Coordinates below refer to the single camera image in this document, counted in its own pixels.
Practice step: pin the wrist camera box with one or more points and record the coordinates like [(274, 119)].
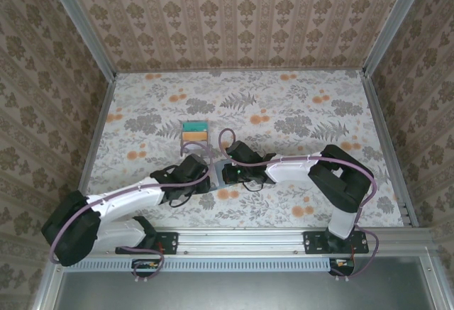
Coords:
[(193, 168), (243, 154)]

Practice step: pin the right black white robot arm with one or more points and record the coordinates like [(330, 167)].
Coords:
[(291, 171)]

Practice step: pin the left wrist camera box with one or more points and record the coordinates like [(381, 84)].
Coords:
[(193, 168)]

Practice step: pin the aluminium corner post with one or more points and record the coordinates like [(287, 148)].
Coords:
[(394, 22), (81, 22)]

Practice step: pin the wide aluminium mounting rail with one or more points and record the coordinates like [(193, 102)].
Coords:
[(241, 242)]

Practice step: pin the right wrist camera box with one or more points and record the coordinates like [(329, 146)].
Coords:
[(243, 154)]

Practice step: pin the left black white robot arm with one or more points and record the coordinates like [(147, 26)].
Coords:
[(120, 200)]

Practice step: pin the teal credit card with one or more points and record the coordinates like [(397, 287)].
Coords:
[(194, 126)]

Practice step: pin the grey metal sheet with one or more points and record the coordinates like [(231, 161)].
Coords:
[(248, 292)]

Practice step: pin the pale printed credit card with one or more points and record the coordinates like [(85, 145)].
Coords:
[(195, 148)]

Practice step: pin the orange credit card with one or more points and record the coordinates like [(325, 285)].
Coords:
[(194, 135)]

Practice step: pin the aluminium frame rail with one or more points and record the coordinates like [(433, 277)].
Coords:
[(383, 129), (44, 292), (92, 147), (241, 70), (434, 281)]

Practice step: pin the clear tray with sponges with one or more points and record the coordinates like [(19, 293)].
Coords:
[(208, 136)]

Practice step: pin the teal leather card holder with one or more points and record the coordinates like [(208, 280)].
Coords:
[(217, 178)]

